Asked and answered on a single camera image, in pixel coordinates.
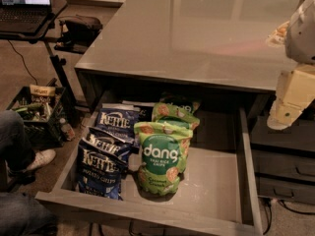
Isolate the front blue kettle chip bag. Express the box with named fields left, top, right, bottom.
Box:
left=77, top=139, right=127, bottom=200

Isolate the small bottle beside crate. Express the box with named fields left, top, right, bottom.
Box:
left=59, top=118, right=75, bottom=141

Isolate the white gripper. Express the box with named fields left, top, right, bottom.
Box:
left=267, top=64, right=315, bottom=130

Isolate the green dang chip bag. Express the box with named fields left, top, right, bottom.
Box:
left=159, top=92, right=201, bottom=113
left=134, top=122, right=193, bottom=196
left=152, top=102, right=200, bottom=130

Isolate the person knee in jeans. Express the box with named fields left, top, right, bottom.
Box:
left=0, top=193, right=57, bottom=236

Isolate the black bag on stand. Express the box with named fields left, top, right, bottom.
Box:
left=54, top=15, right=103, bottom=54

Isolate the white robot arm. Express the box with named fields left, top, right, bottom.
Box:
left=267, top=0, right=315, bottom=130

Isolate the rear blue kettle chip bag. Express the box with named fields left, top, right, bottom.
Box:
left=95, top=103, right=140, bottom=140

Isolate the black plastic crate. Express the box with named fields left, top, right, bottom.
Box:
left=8, top=87, right=72, bottom=149

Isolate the dark lower drawer cabinet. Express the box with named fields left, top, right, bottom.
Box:
left=250, top=116, right=315, bottom=205

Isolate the brown snack bag in crate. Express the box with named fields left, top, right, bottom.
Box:
left=30, top=85, right=56, bottom=104

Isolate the black laptop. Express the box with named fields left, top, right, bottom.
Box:
left=0, top=0, right=52, bottom=35

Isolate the white sneaker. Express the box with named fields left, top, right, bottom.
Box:
left=27, top=149, right=56, bottom=171

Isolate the person leg in jeans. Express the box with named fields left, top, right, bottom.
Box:
left=0, top=110, right=34, bottom=173

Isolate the open grey top drawer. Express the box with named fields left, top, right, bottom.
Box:
left=36, top=89, right=263, bottom=236

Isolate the blue kettle chip bag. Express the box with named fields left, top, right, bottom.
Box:
left=95, top=103, right=140, bottom=140
left=86, top=127, right=132, bottom=162
left=77, top=139, right=127, bottom=200

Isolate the middle blue kettle chip bag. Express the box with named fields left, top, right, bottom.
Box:
left=86, top=127, right=132, bottom=162

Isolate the black laptop stand table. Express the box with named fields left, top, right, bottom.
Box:
left=0, top=0, right=77, bottom=107

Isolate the black power cable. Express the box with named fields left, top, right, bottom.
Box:
left=7, top=39, right=39, bottom=86

